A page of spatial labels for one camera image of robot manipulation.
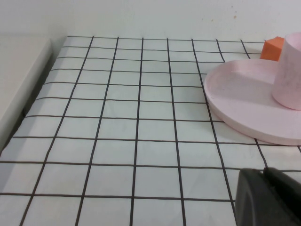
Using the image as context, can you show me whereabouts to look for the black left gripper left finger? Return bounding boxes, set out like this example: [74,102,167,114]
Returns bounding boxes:
[236,168,299,226]

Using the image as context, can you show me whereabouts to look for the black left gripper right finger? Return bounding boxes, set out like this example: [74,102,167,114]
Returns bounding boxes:
[263,167,301,226]

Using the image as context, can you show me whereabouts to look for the pink plastic cup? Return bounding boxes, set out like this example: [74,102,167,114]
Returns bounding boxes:
[271,32,301,111]

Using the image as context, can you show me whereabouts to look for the pink round plate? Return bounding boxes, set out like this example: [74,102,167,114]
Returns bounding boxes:
[204,58,301,145]

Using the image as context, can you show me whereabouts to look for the orange foam cube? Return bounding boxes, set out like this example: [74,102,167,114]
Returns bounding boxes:
[260,36,285,62]

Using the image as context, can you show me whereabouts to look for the white black grid tablecloth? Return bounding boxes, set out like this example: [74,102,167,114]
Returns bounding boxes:
[0,35,301,226]

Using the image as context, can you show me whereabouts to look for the white flat panel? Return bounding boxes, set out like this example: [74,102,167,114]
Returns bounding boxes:
[0,34,53,153]

